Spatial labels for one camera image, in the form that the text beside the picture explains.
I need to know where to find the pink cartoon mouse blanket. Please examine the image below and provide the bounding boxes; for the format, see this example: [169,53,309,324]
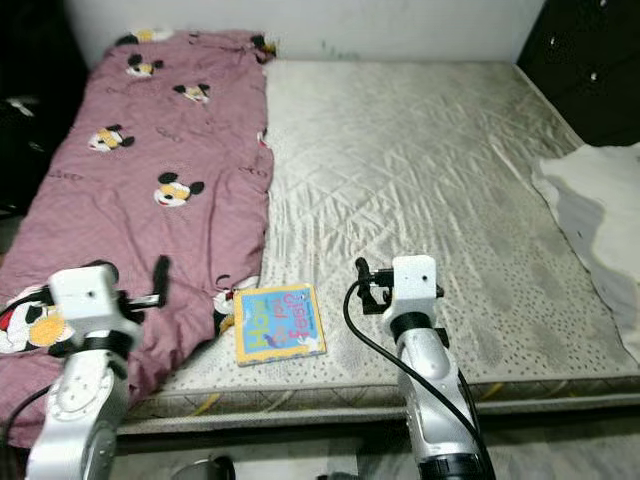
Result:
[0,28,276,451]

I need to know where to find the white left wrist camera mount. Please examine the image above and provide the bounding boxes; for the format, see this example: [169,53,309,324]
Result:
[48,263,141,346]

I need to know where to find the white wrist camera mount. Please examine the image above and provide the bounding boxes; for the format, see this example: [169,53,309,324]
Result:
[48,263,141,346]
[390,255,444,319]

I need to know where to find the dark tufted headboard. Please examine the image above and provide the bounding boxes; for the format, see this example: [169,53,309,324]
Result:
[517,0,640,149]

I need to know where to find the white pillow with black lettering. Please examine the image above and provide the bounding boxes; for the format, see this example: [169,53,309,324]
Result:
[532,143,640,366]

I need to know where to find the dark tall cabinet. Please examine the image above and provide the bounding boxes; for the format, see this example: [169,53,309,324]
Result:
[0,0,89,101]

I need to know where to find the short black left arm cable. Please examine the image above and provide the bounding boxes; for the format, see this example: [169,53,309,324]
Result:
[0,383,61,471]

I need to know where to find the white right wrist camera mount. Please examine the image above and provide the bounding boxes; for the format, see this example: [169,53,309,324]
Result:
[390,255,444,319]

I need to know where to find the beige quilted mattress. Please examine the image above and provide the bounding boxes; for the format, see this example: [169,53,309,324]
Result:
[125,58,640,421]

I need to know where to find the grey bed base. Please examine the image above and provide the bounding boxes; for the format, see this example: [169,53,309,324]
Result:
[125,395,640,433]

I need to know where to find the colourful children's board book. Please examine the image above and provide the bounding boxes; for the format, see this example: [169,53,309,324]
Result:
[233,283,328,366]

